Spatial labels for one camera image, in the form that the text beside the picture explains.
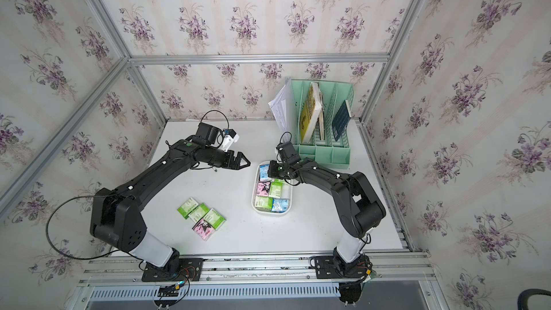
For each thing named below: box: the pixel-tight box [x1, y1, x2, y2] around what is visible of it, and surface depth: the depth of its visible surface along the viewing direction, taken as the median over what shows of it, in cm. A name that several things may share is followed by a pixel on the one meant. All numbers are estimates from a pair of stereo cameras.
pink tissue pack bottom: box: [191, 218, 216, 242], surface depth 82 cm
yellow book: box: [299, 81, 323, 145], surface depth 100 cm
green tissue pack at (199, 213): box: [187, 203, 211, 224], surface depth 86 cm
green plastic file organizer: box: [290, 78, 355, 170], surface depth 106 cm
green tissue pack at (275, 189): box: [269, 178, 284, 199], surface depth 92 cm
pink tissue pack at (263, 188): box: [256, 180, 272, 197], surface depth 92 cm
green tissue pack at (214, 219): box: [203, 208, 227, 232], surface depth 84 cm
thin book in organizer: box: [318, 110, 326, 141], surface depth 106 cm
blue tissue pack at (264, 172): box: [258, 163, 272, 182], surface depth 92 cm
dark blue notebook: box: [331, 99, 352, 142], surface depth 109 cm
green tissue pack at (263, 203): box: [254, 195, 274, 212], surface depth 88 cm
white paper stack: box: [268, 76, 294, 143], surface depth 92 cm
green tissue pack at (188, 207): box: [176, 196, 200, 220], surface depth 87 cm
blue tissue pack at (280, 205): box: [271, 198, 290, 214], surface depth 88 cm
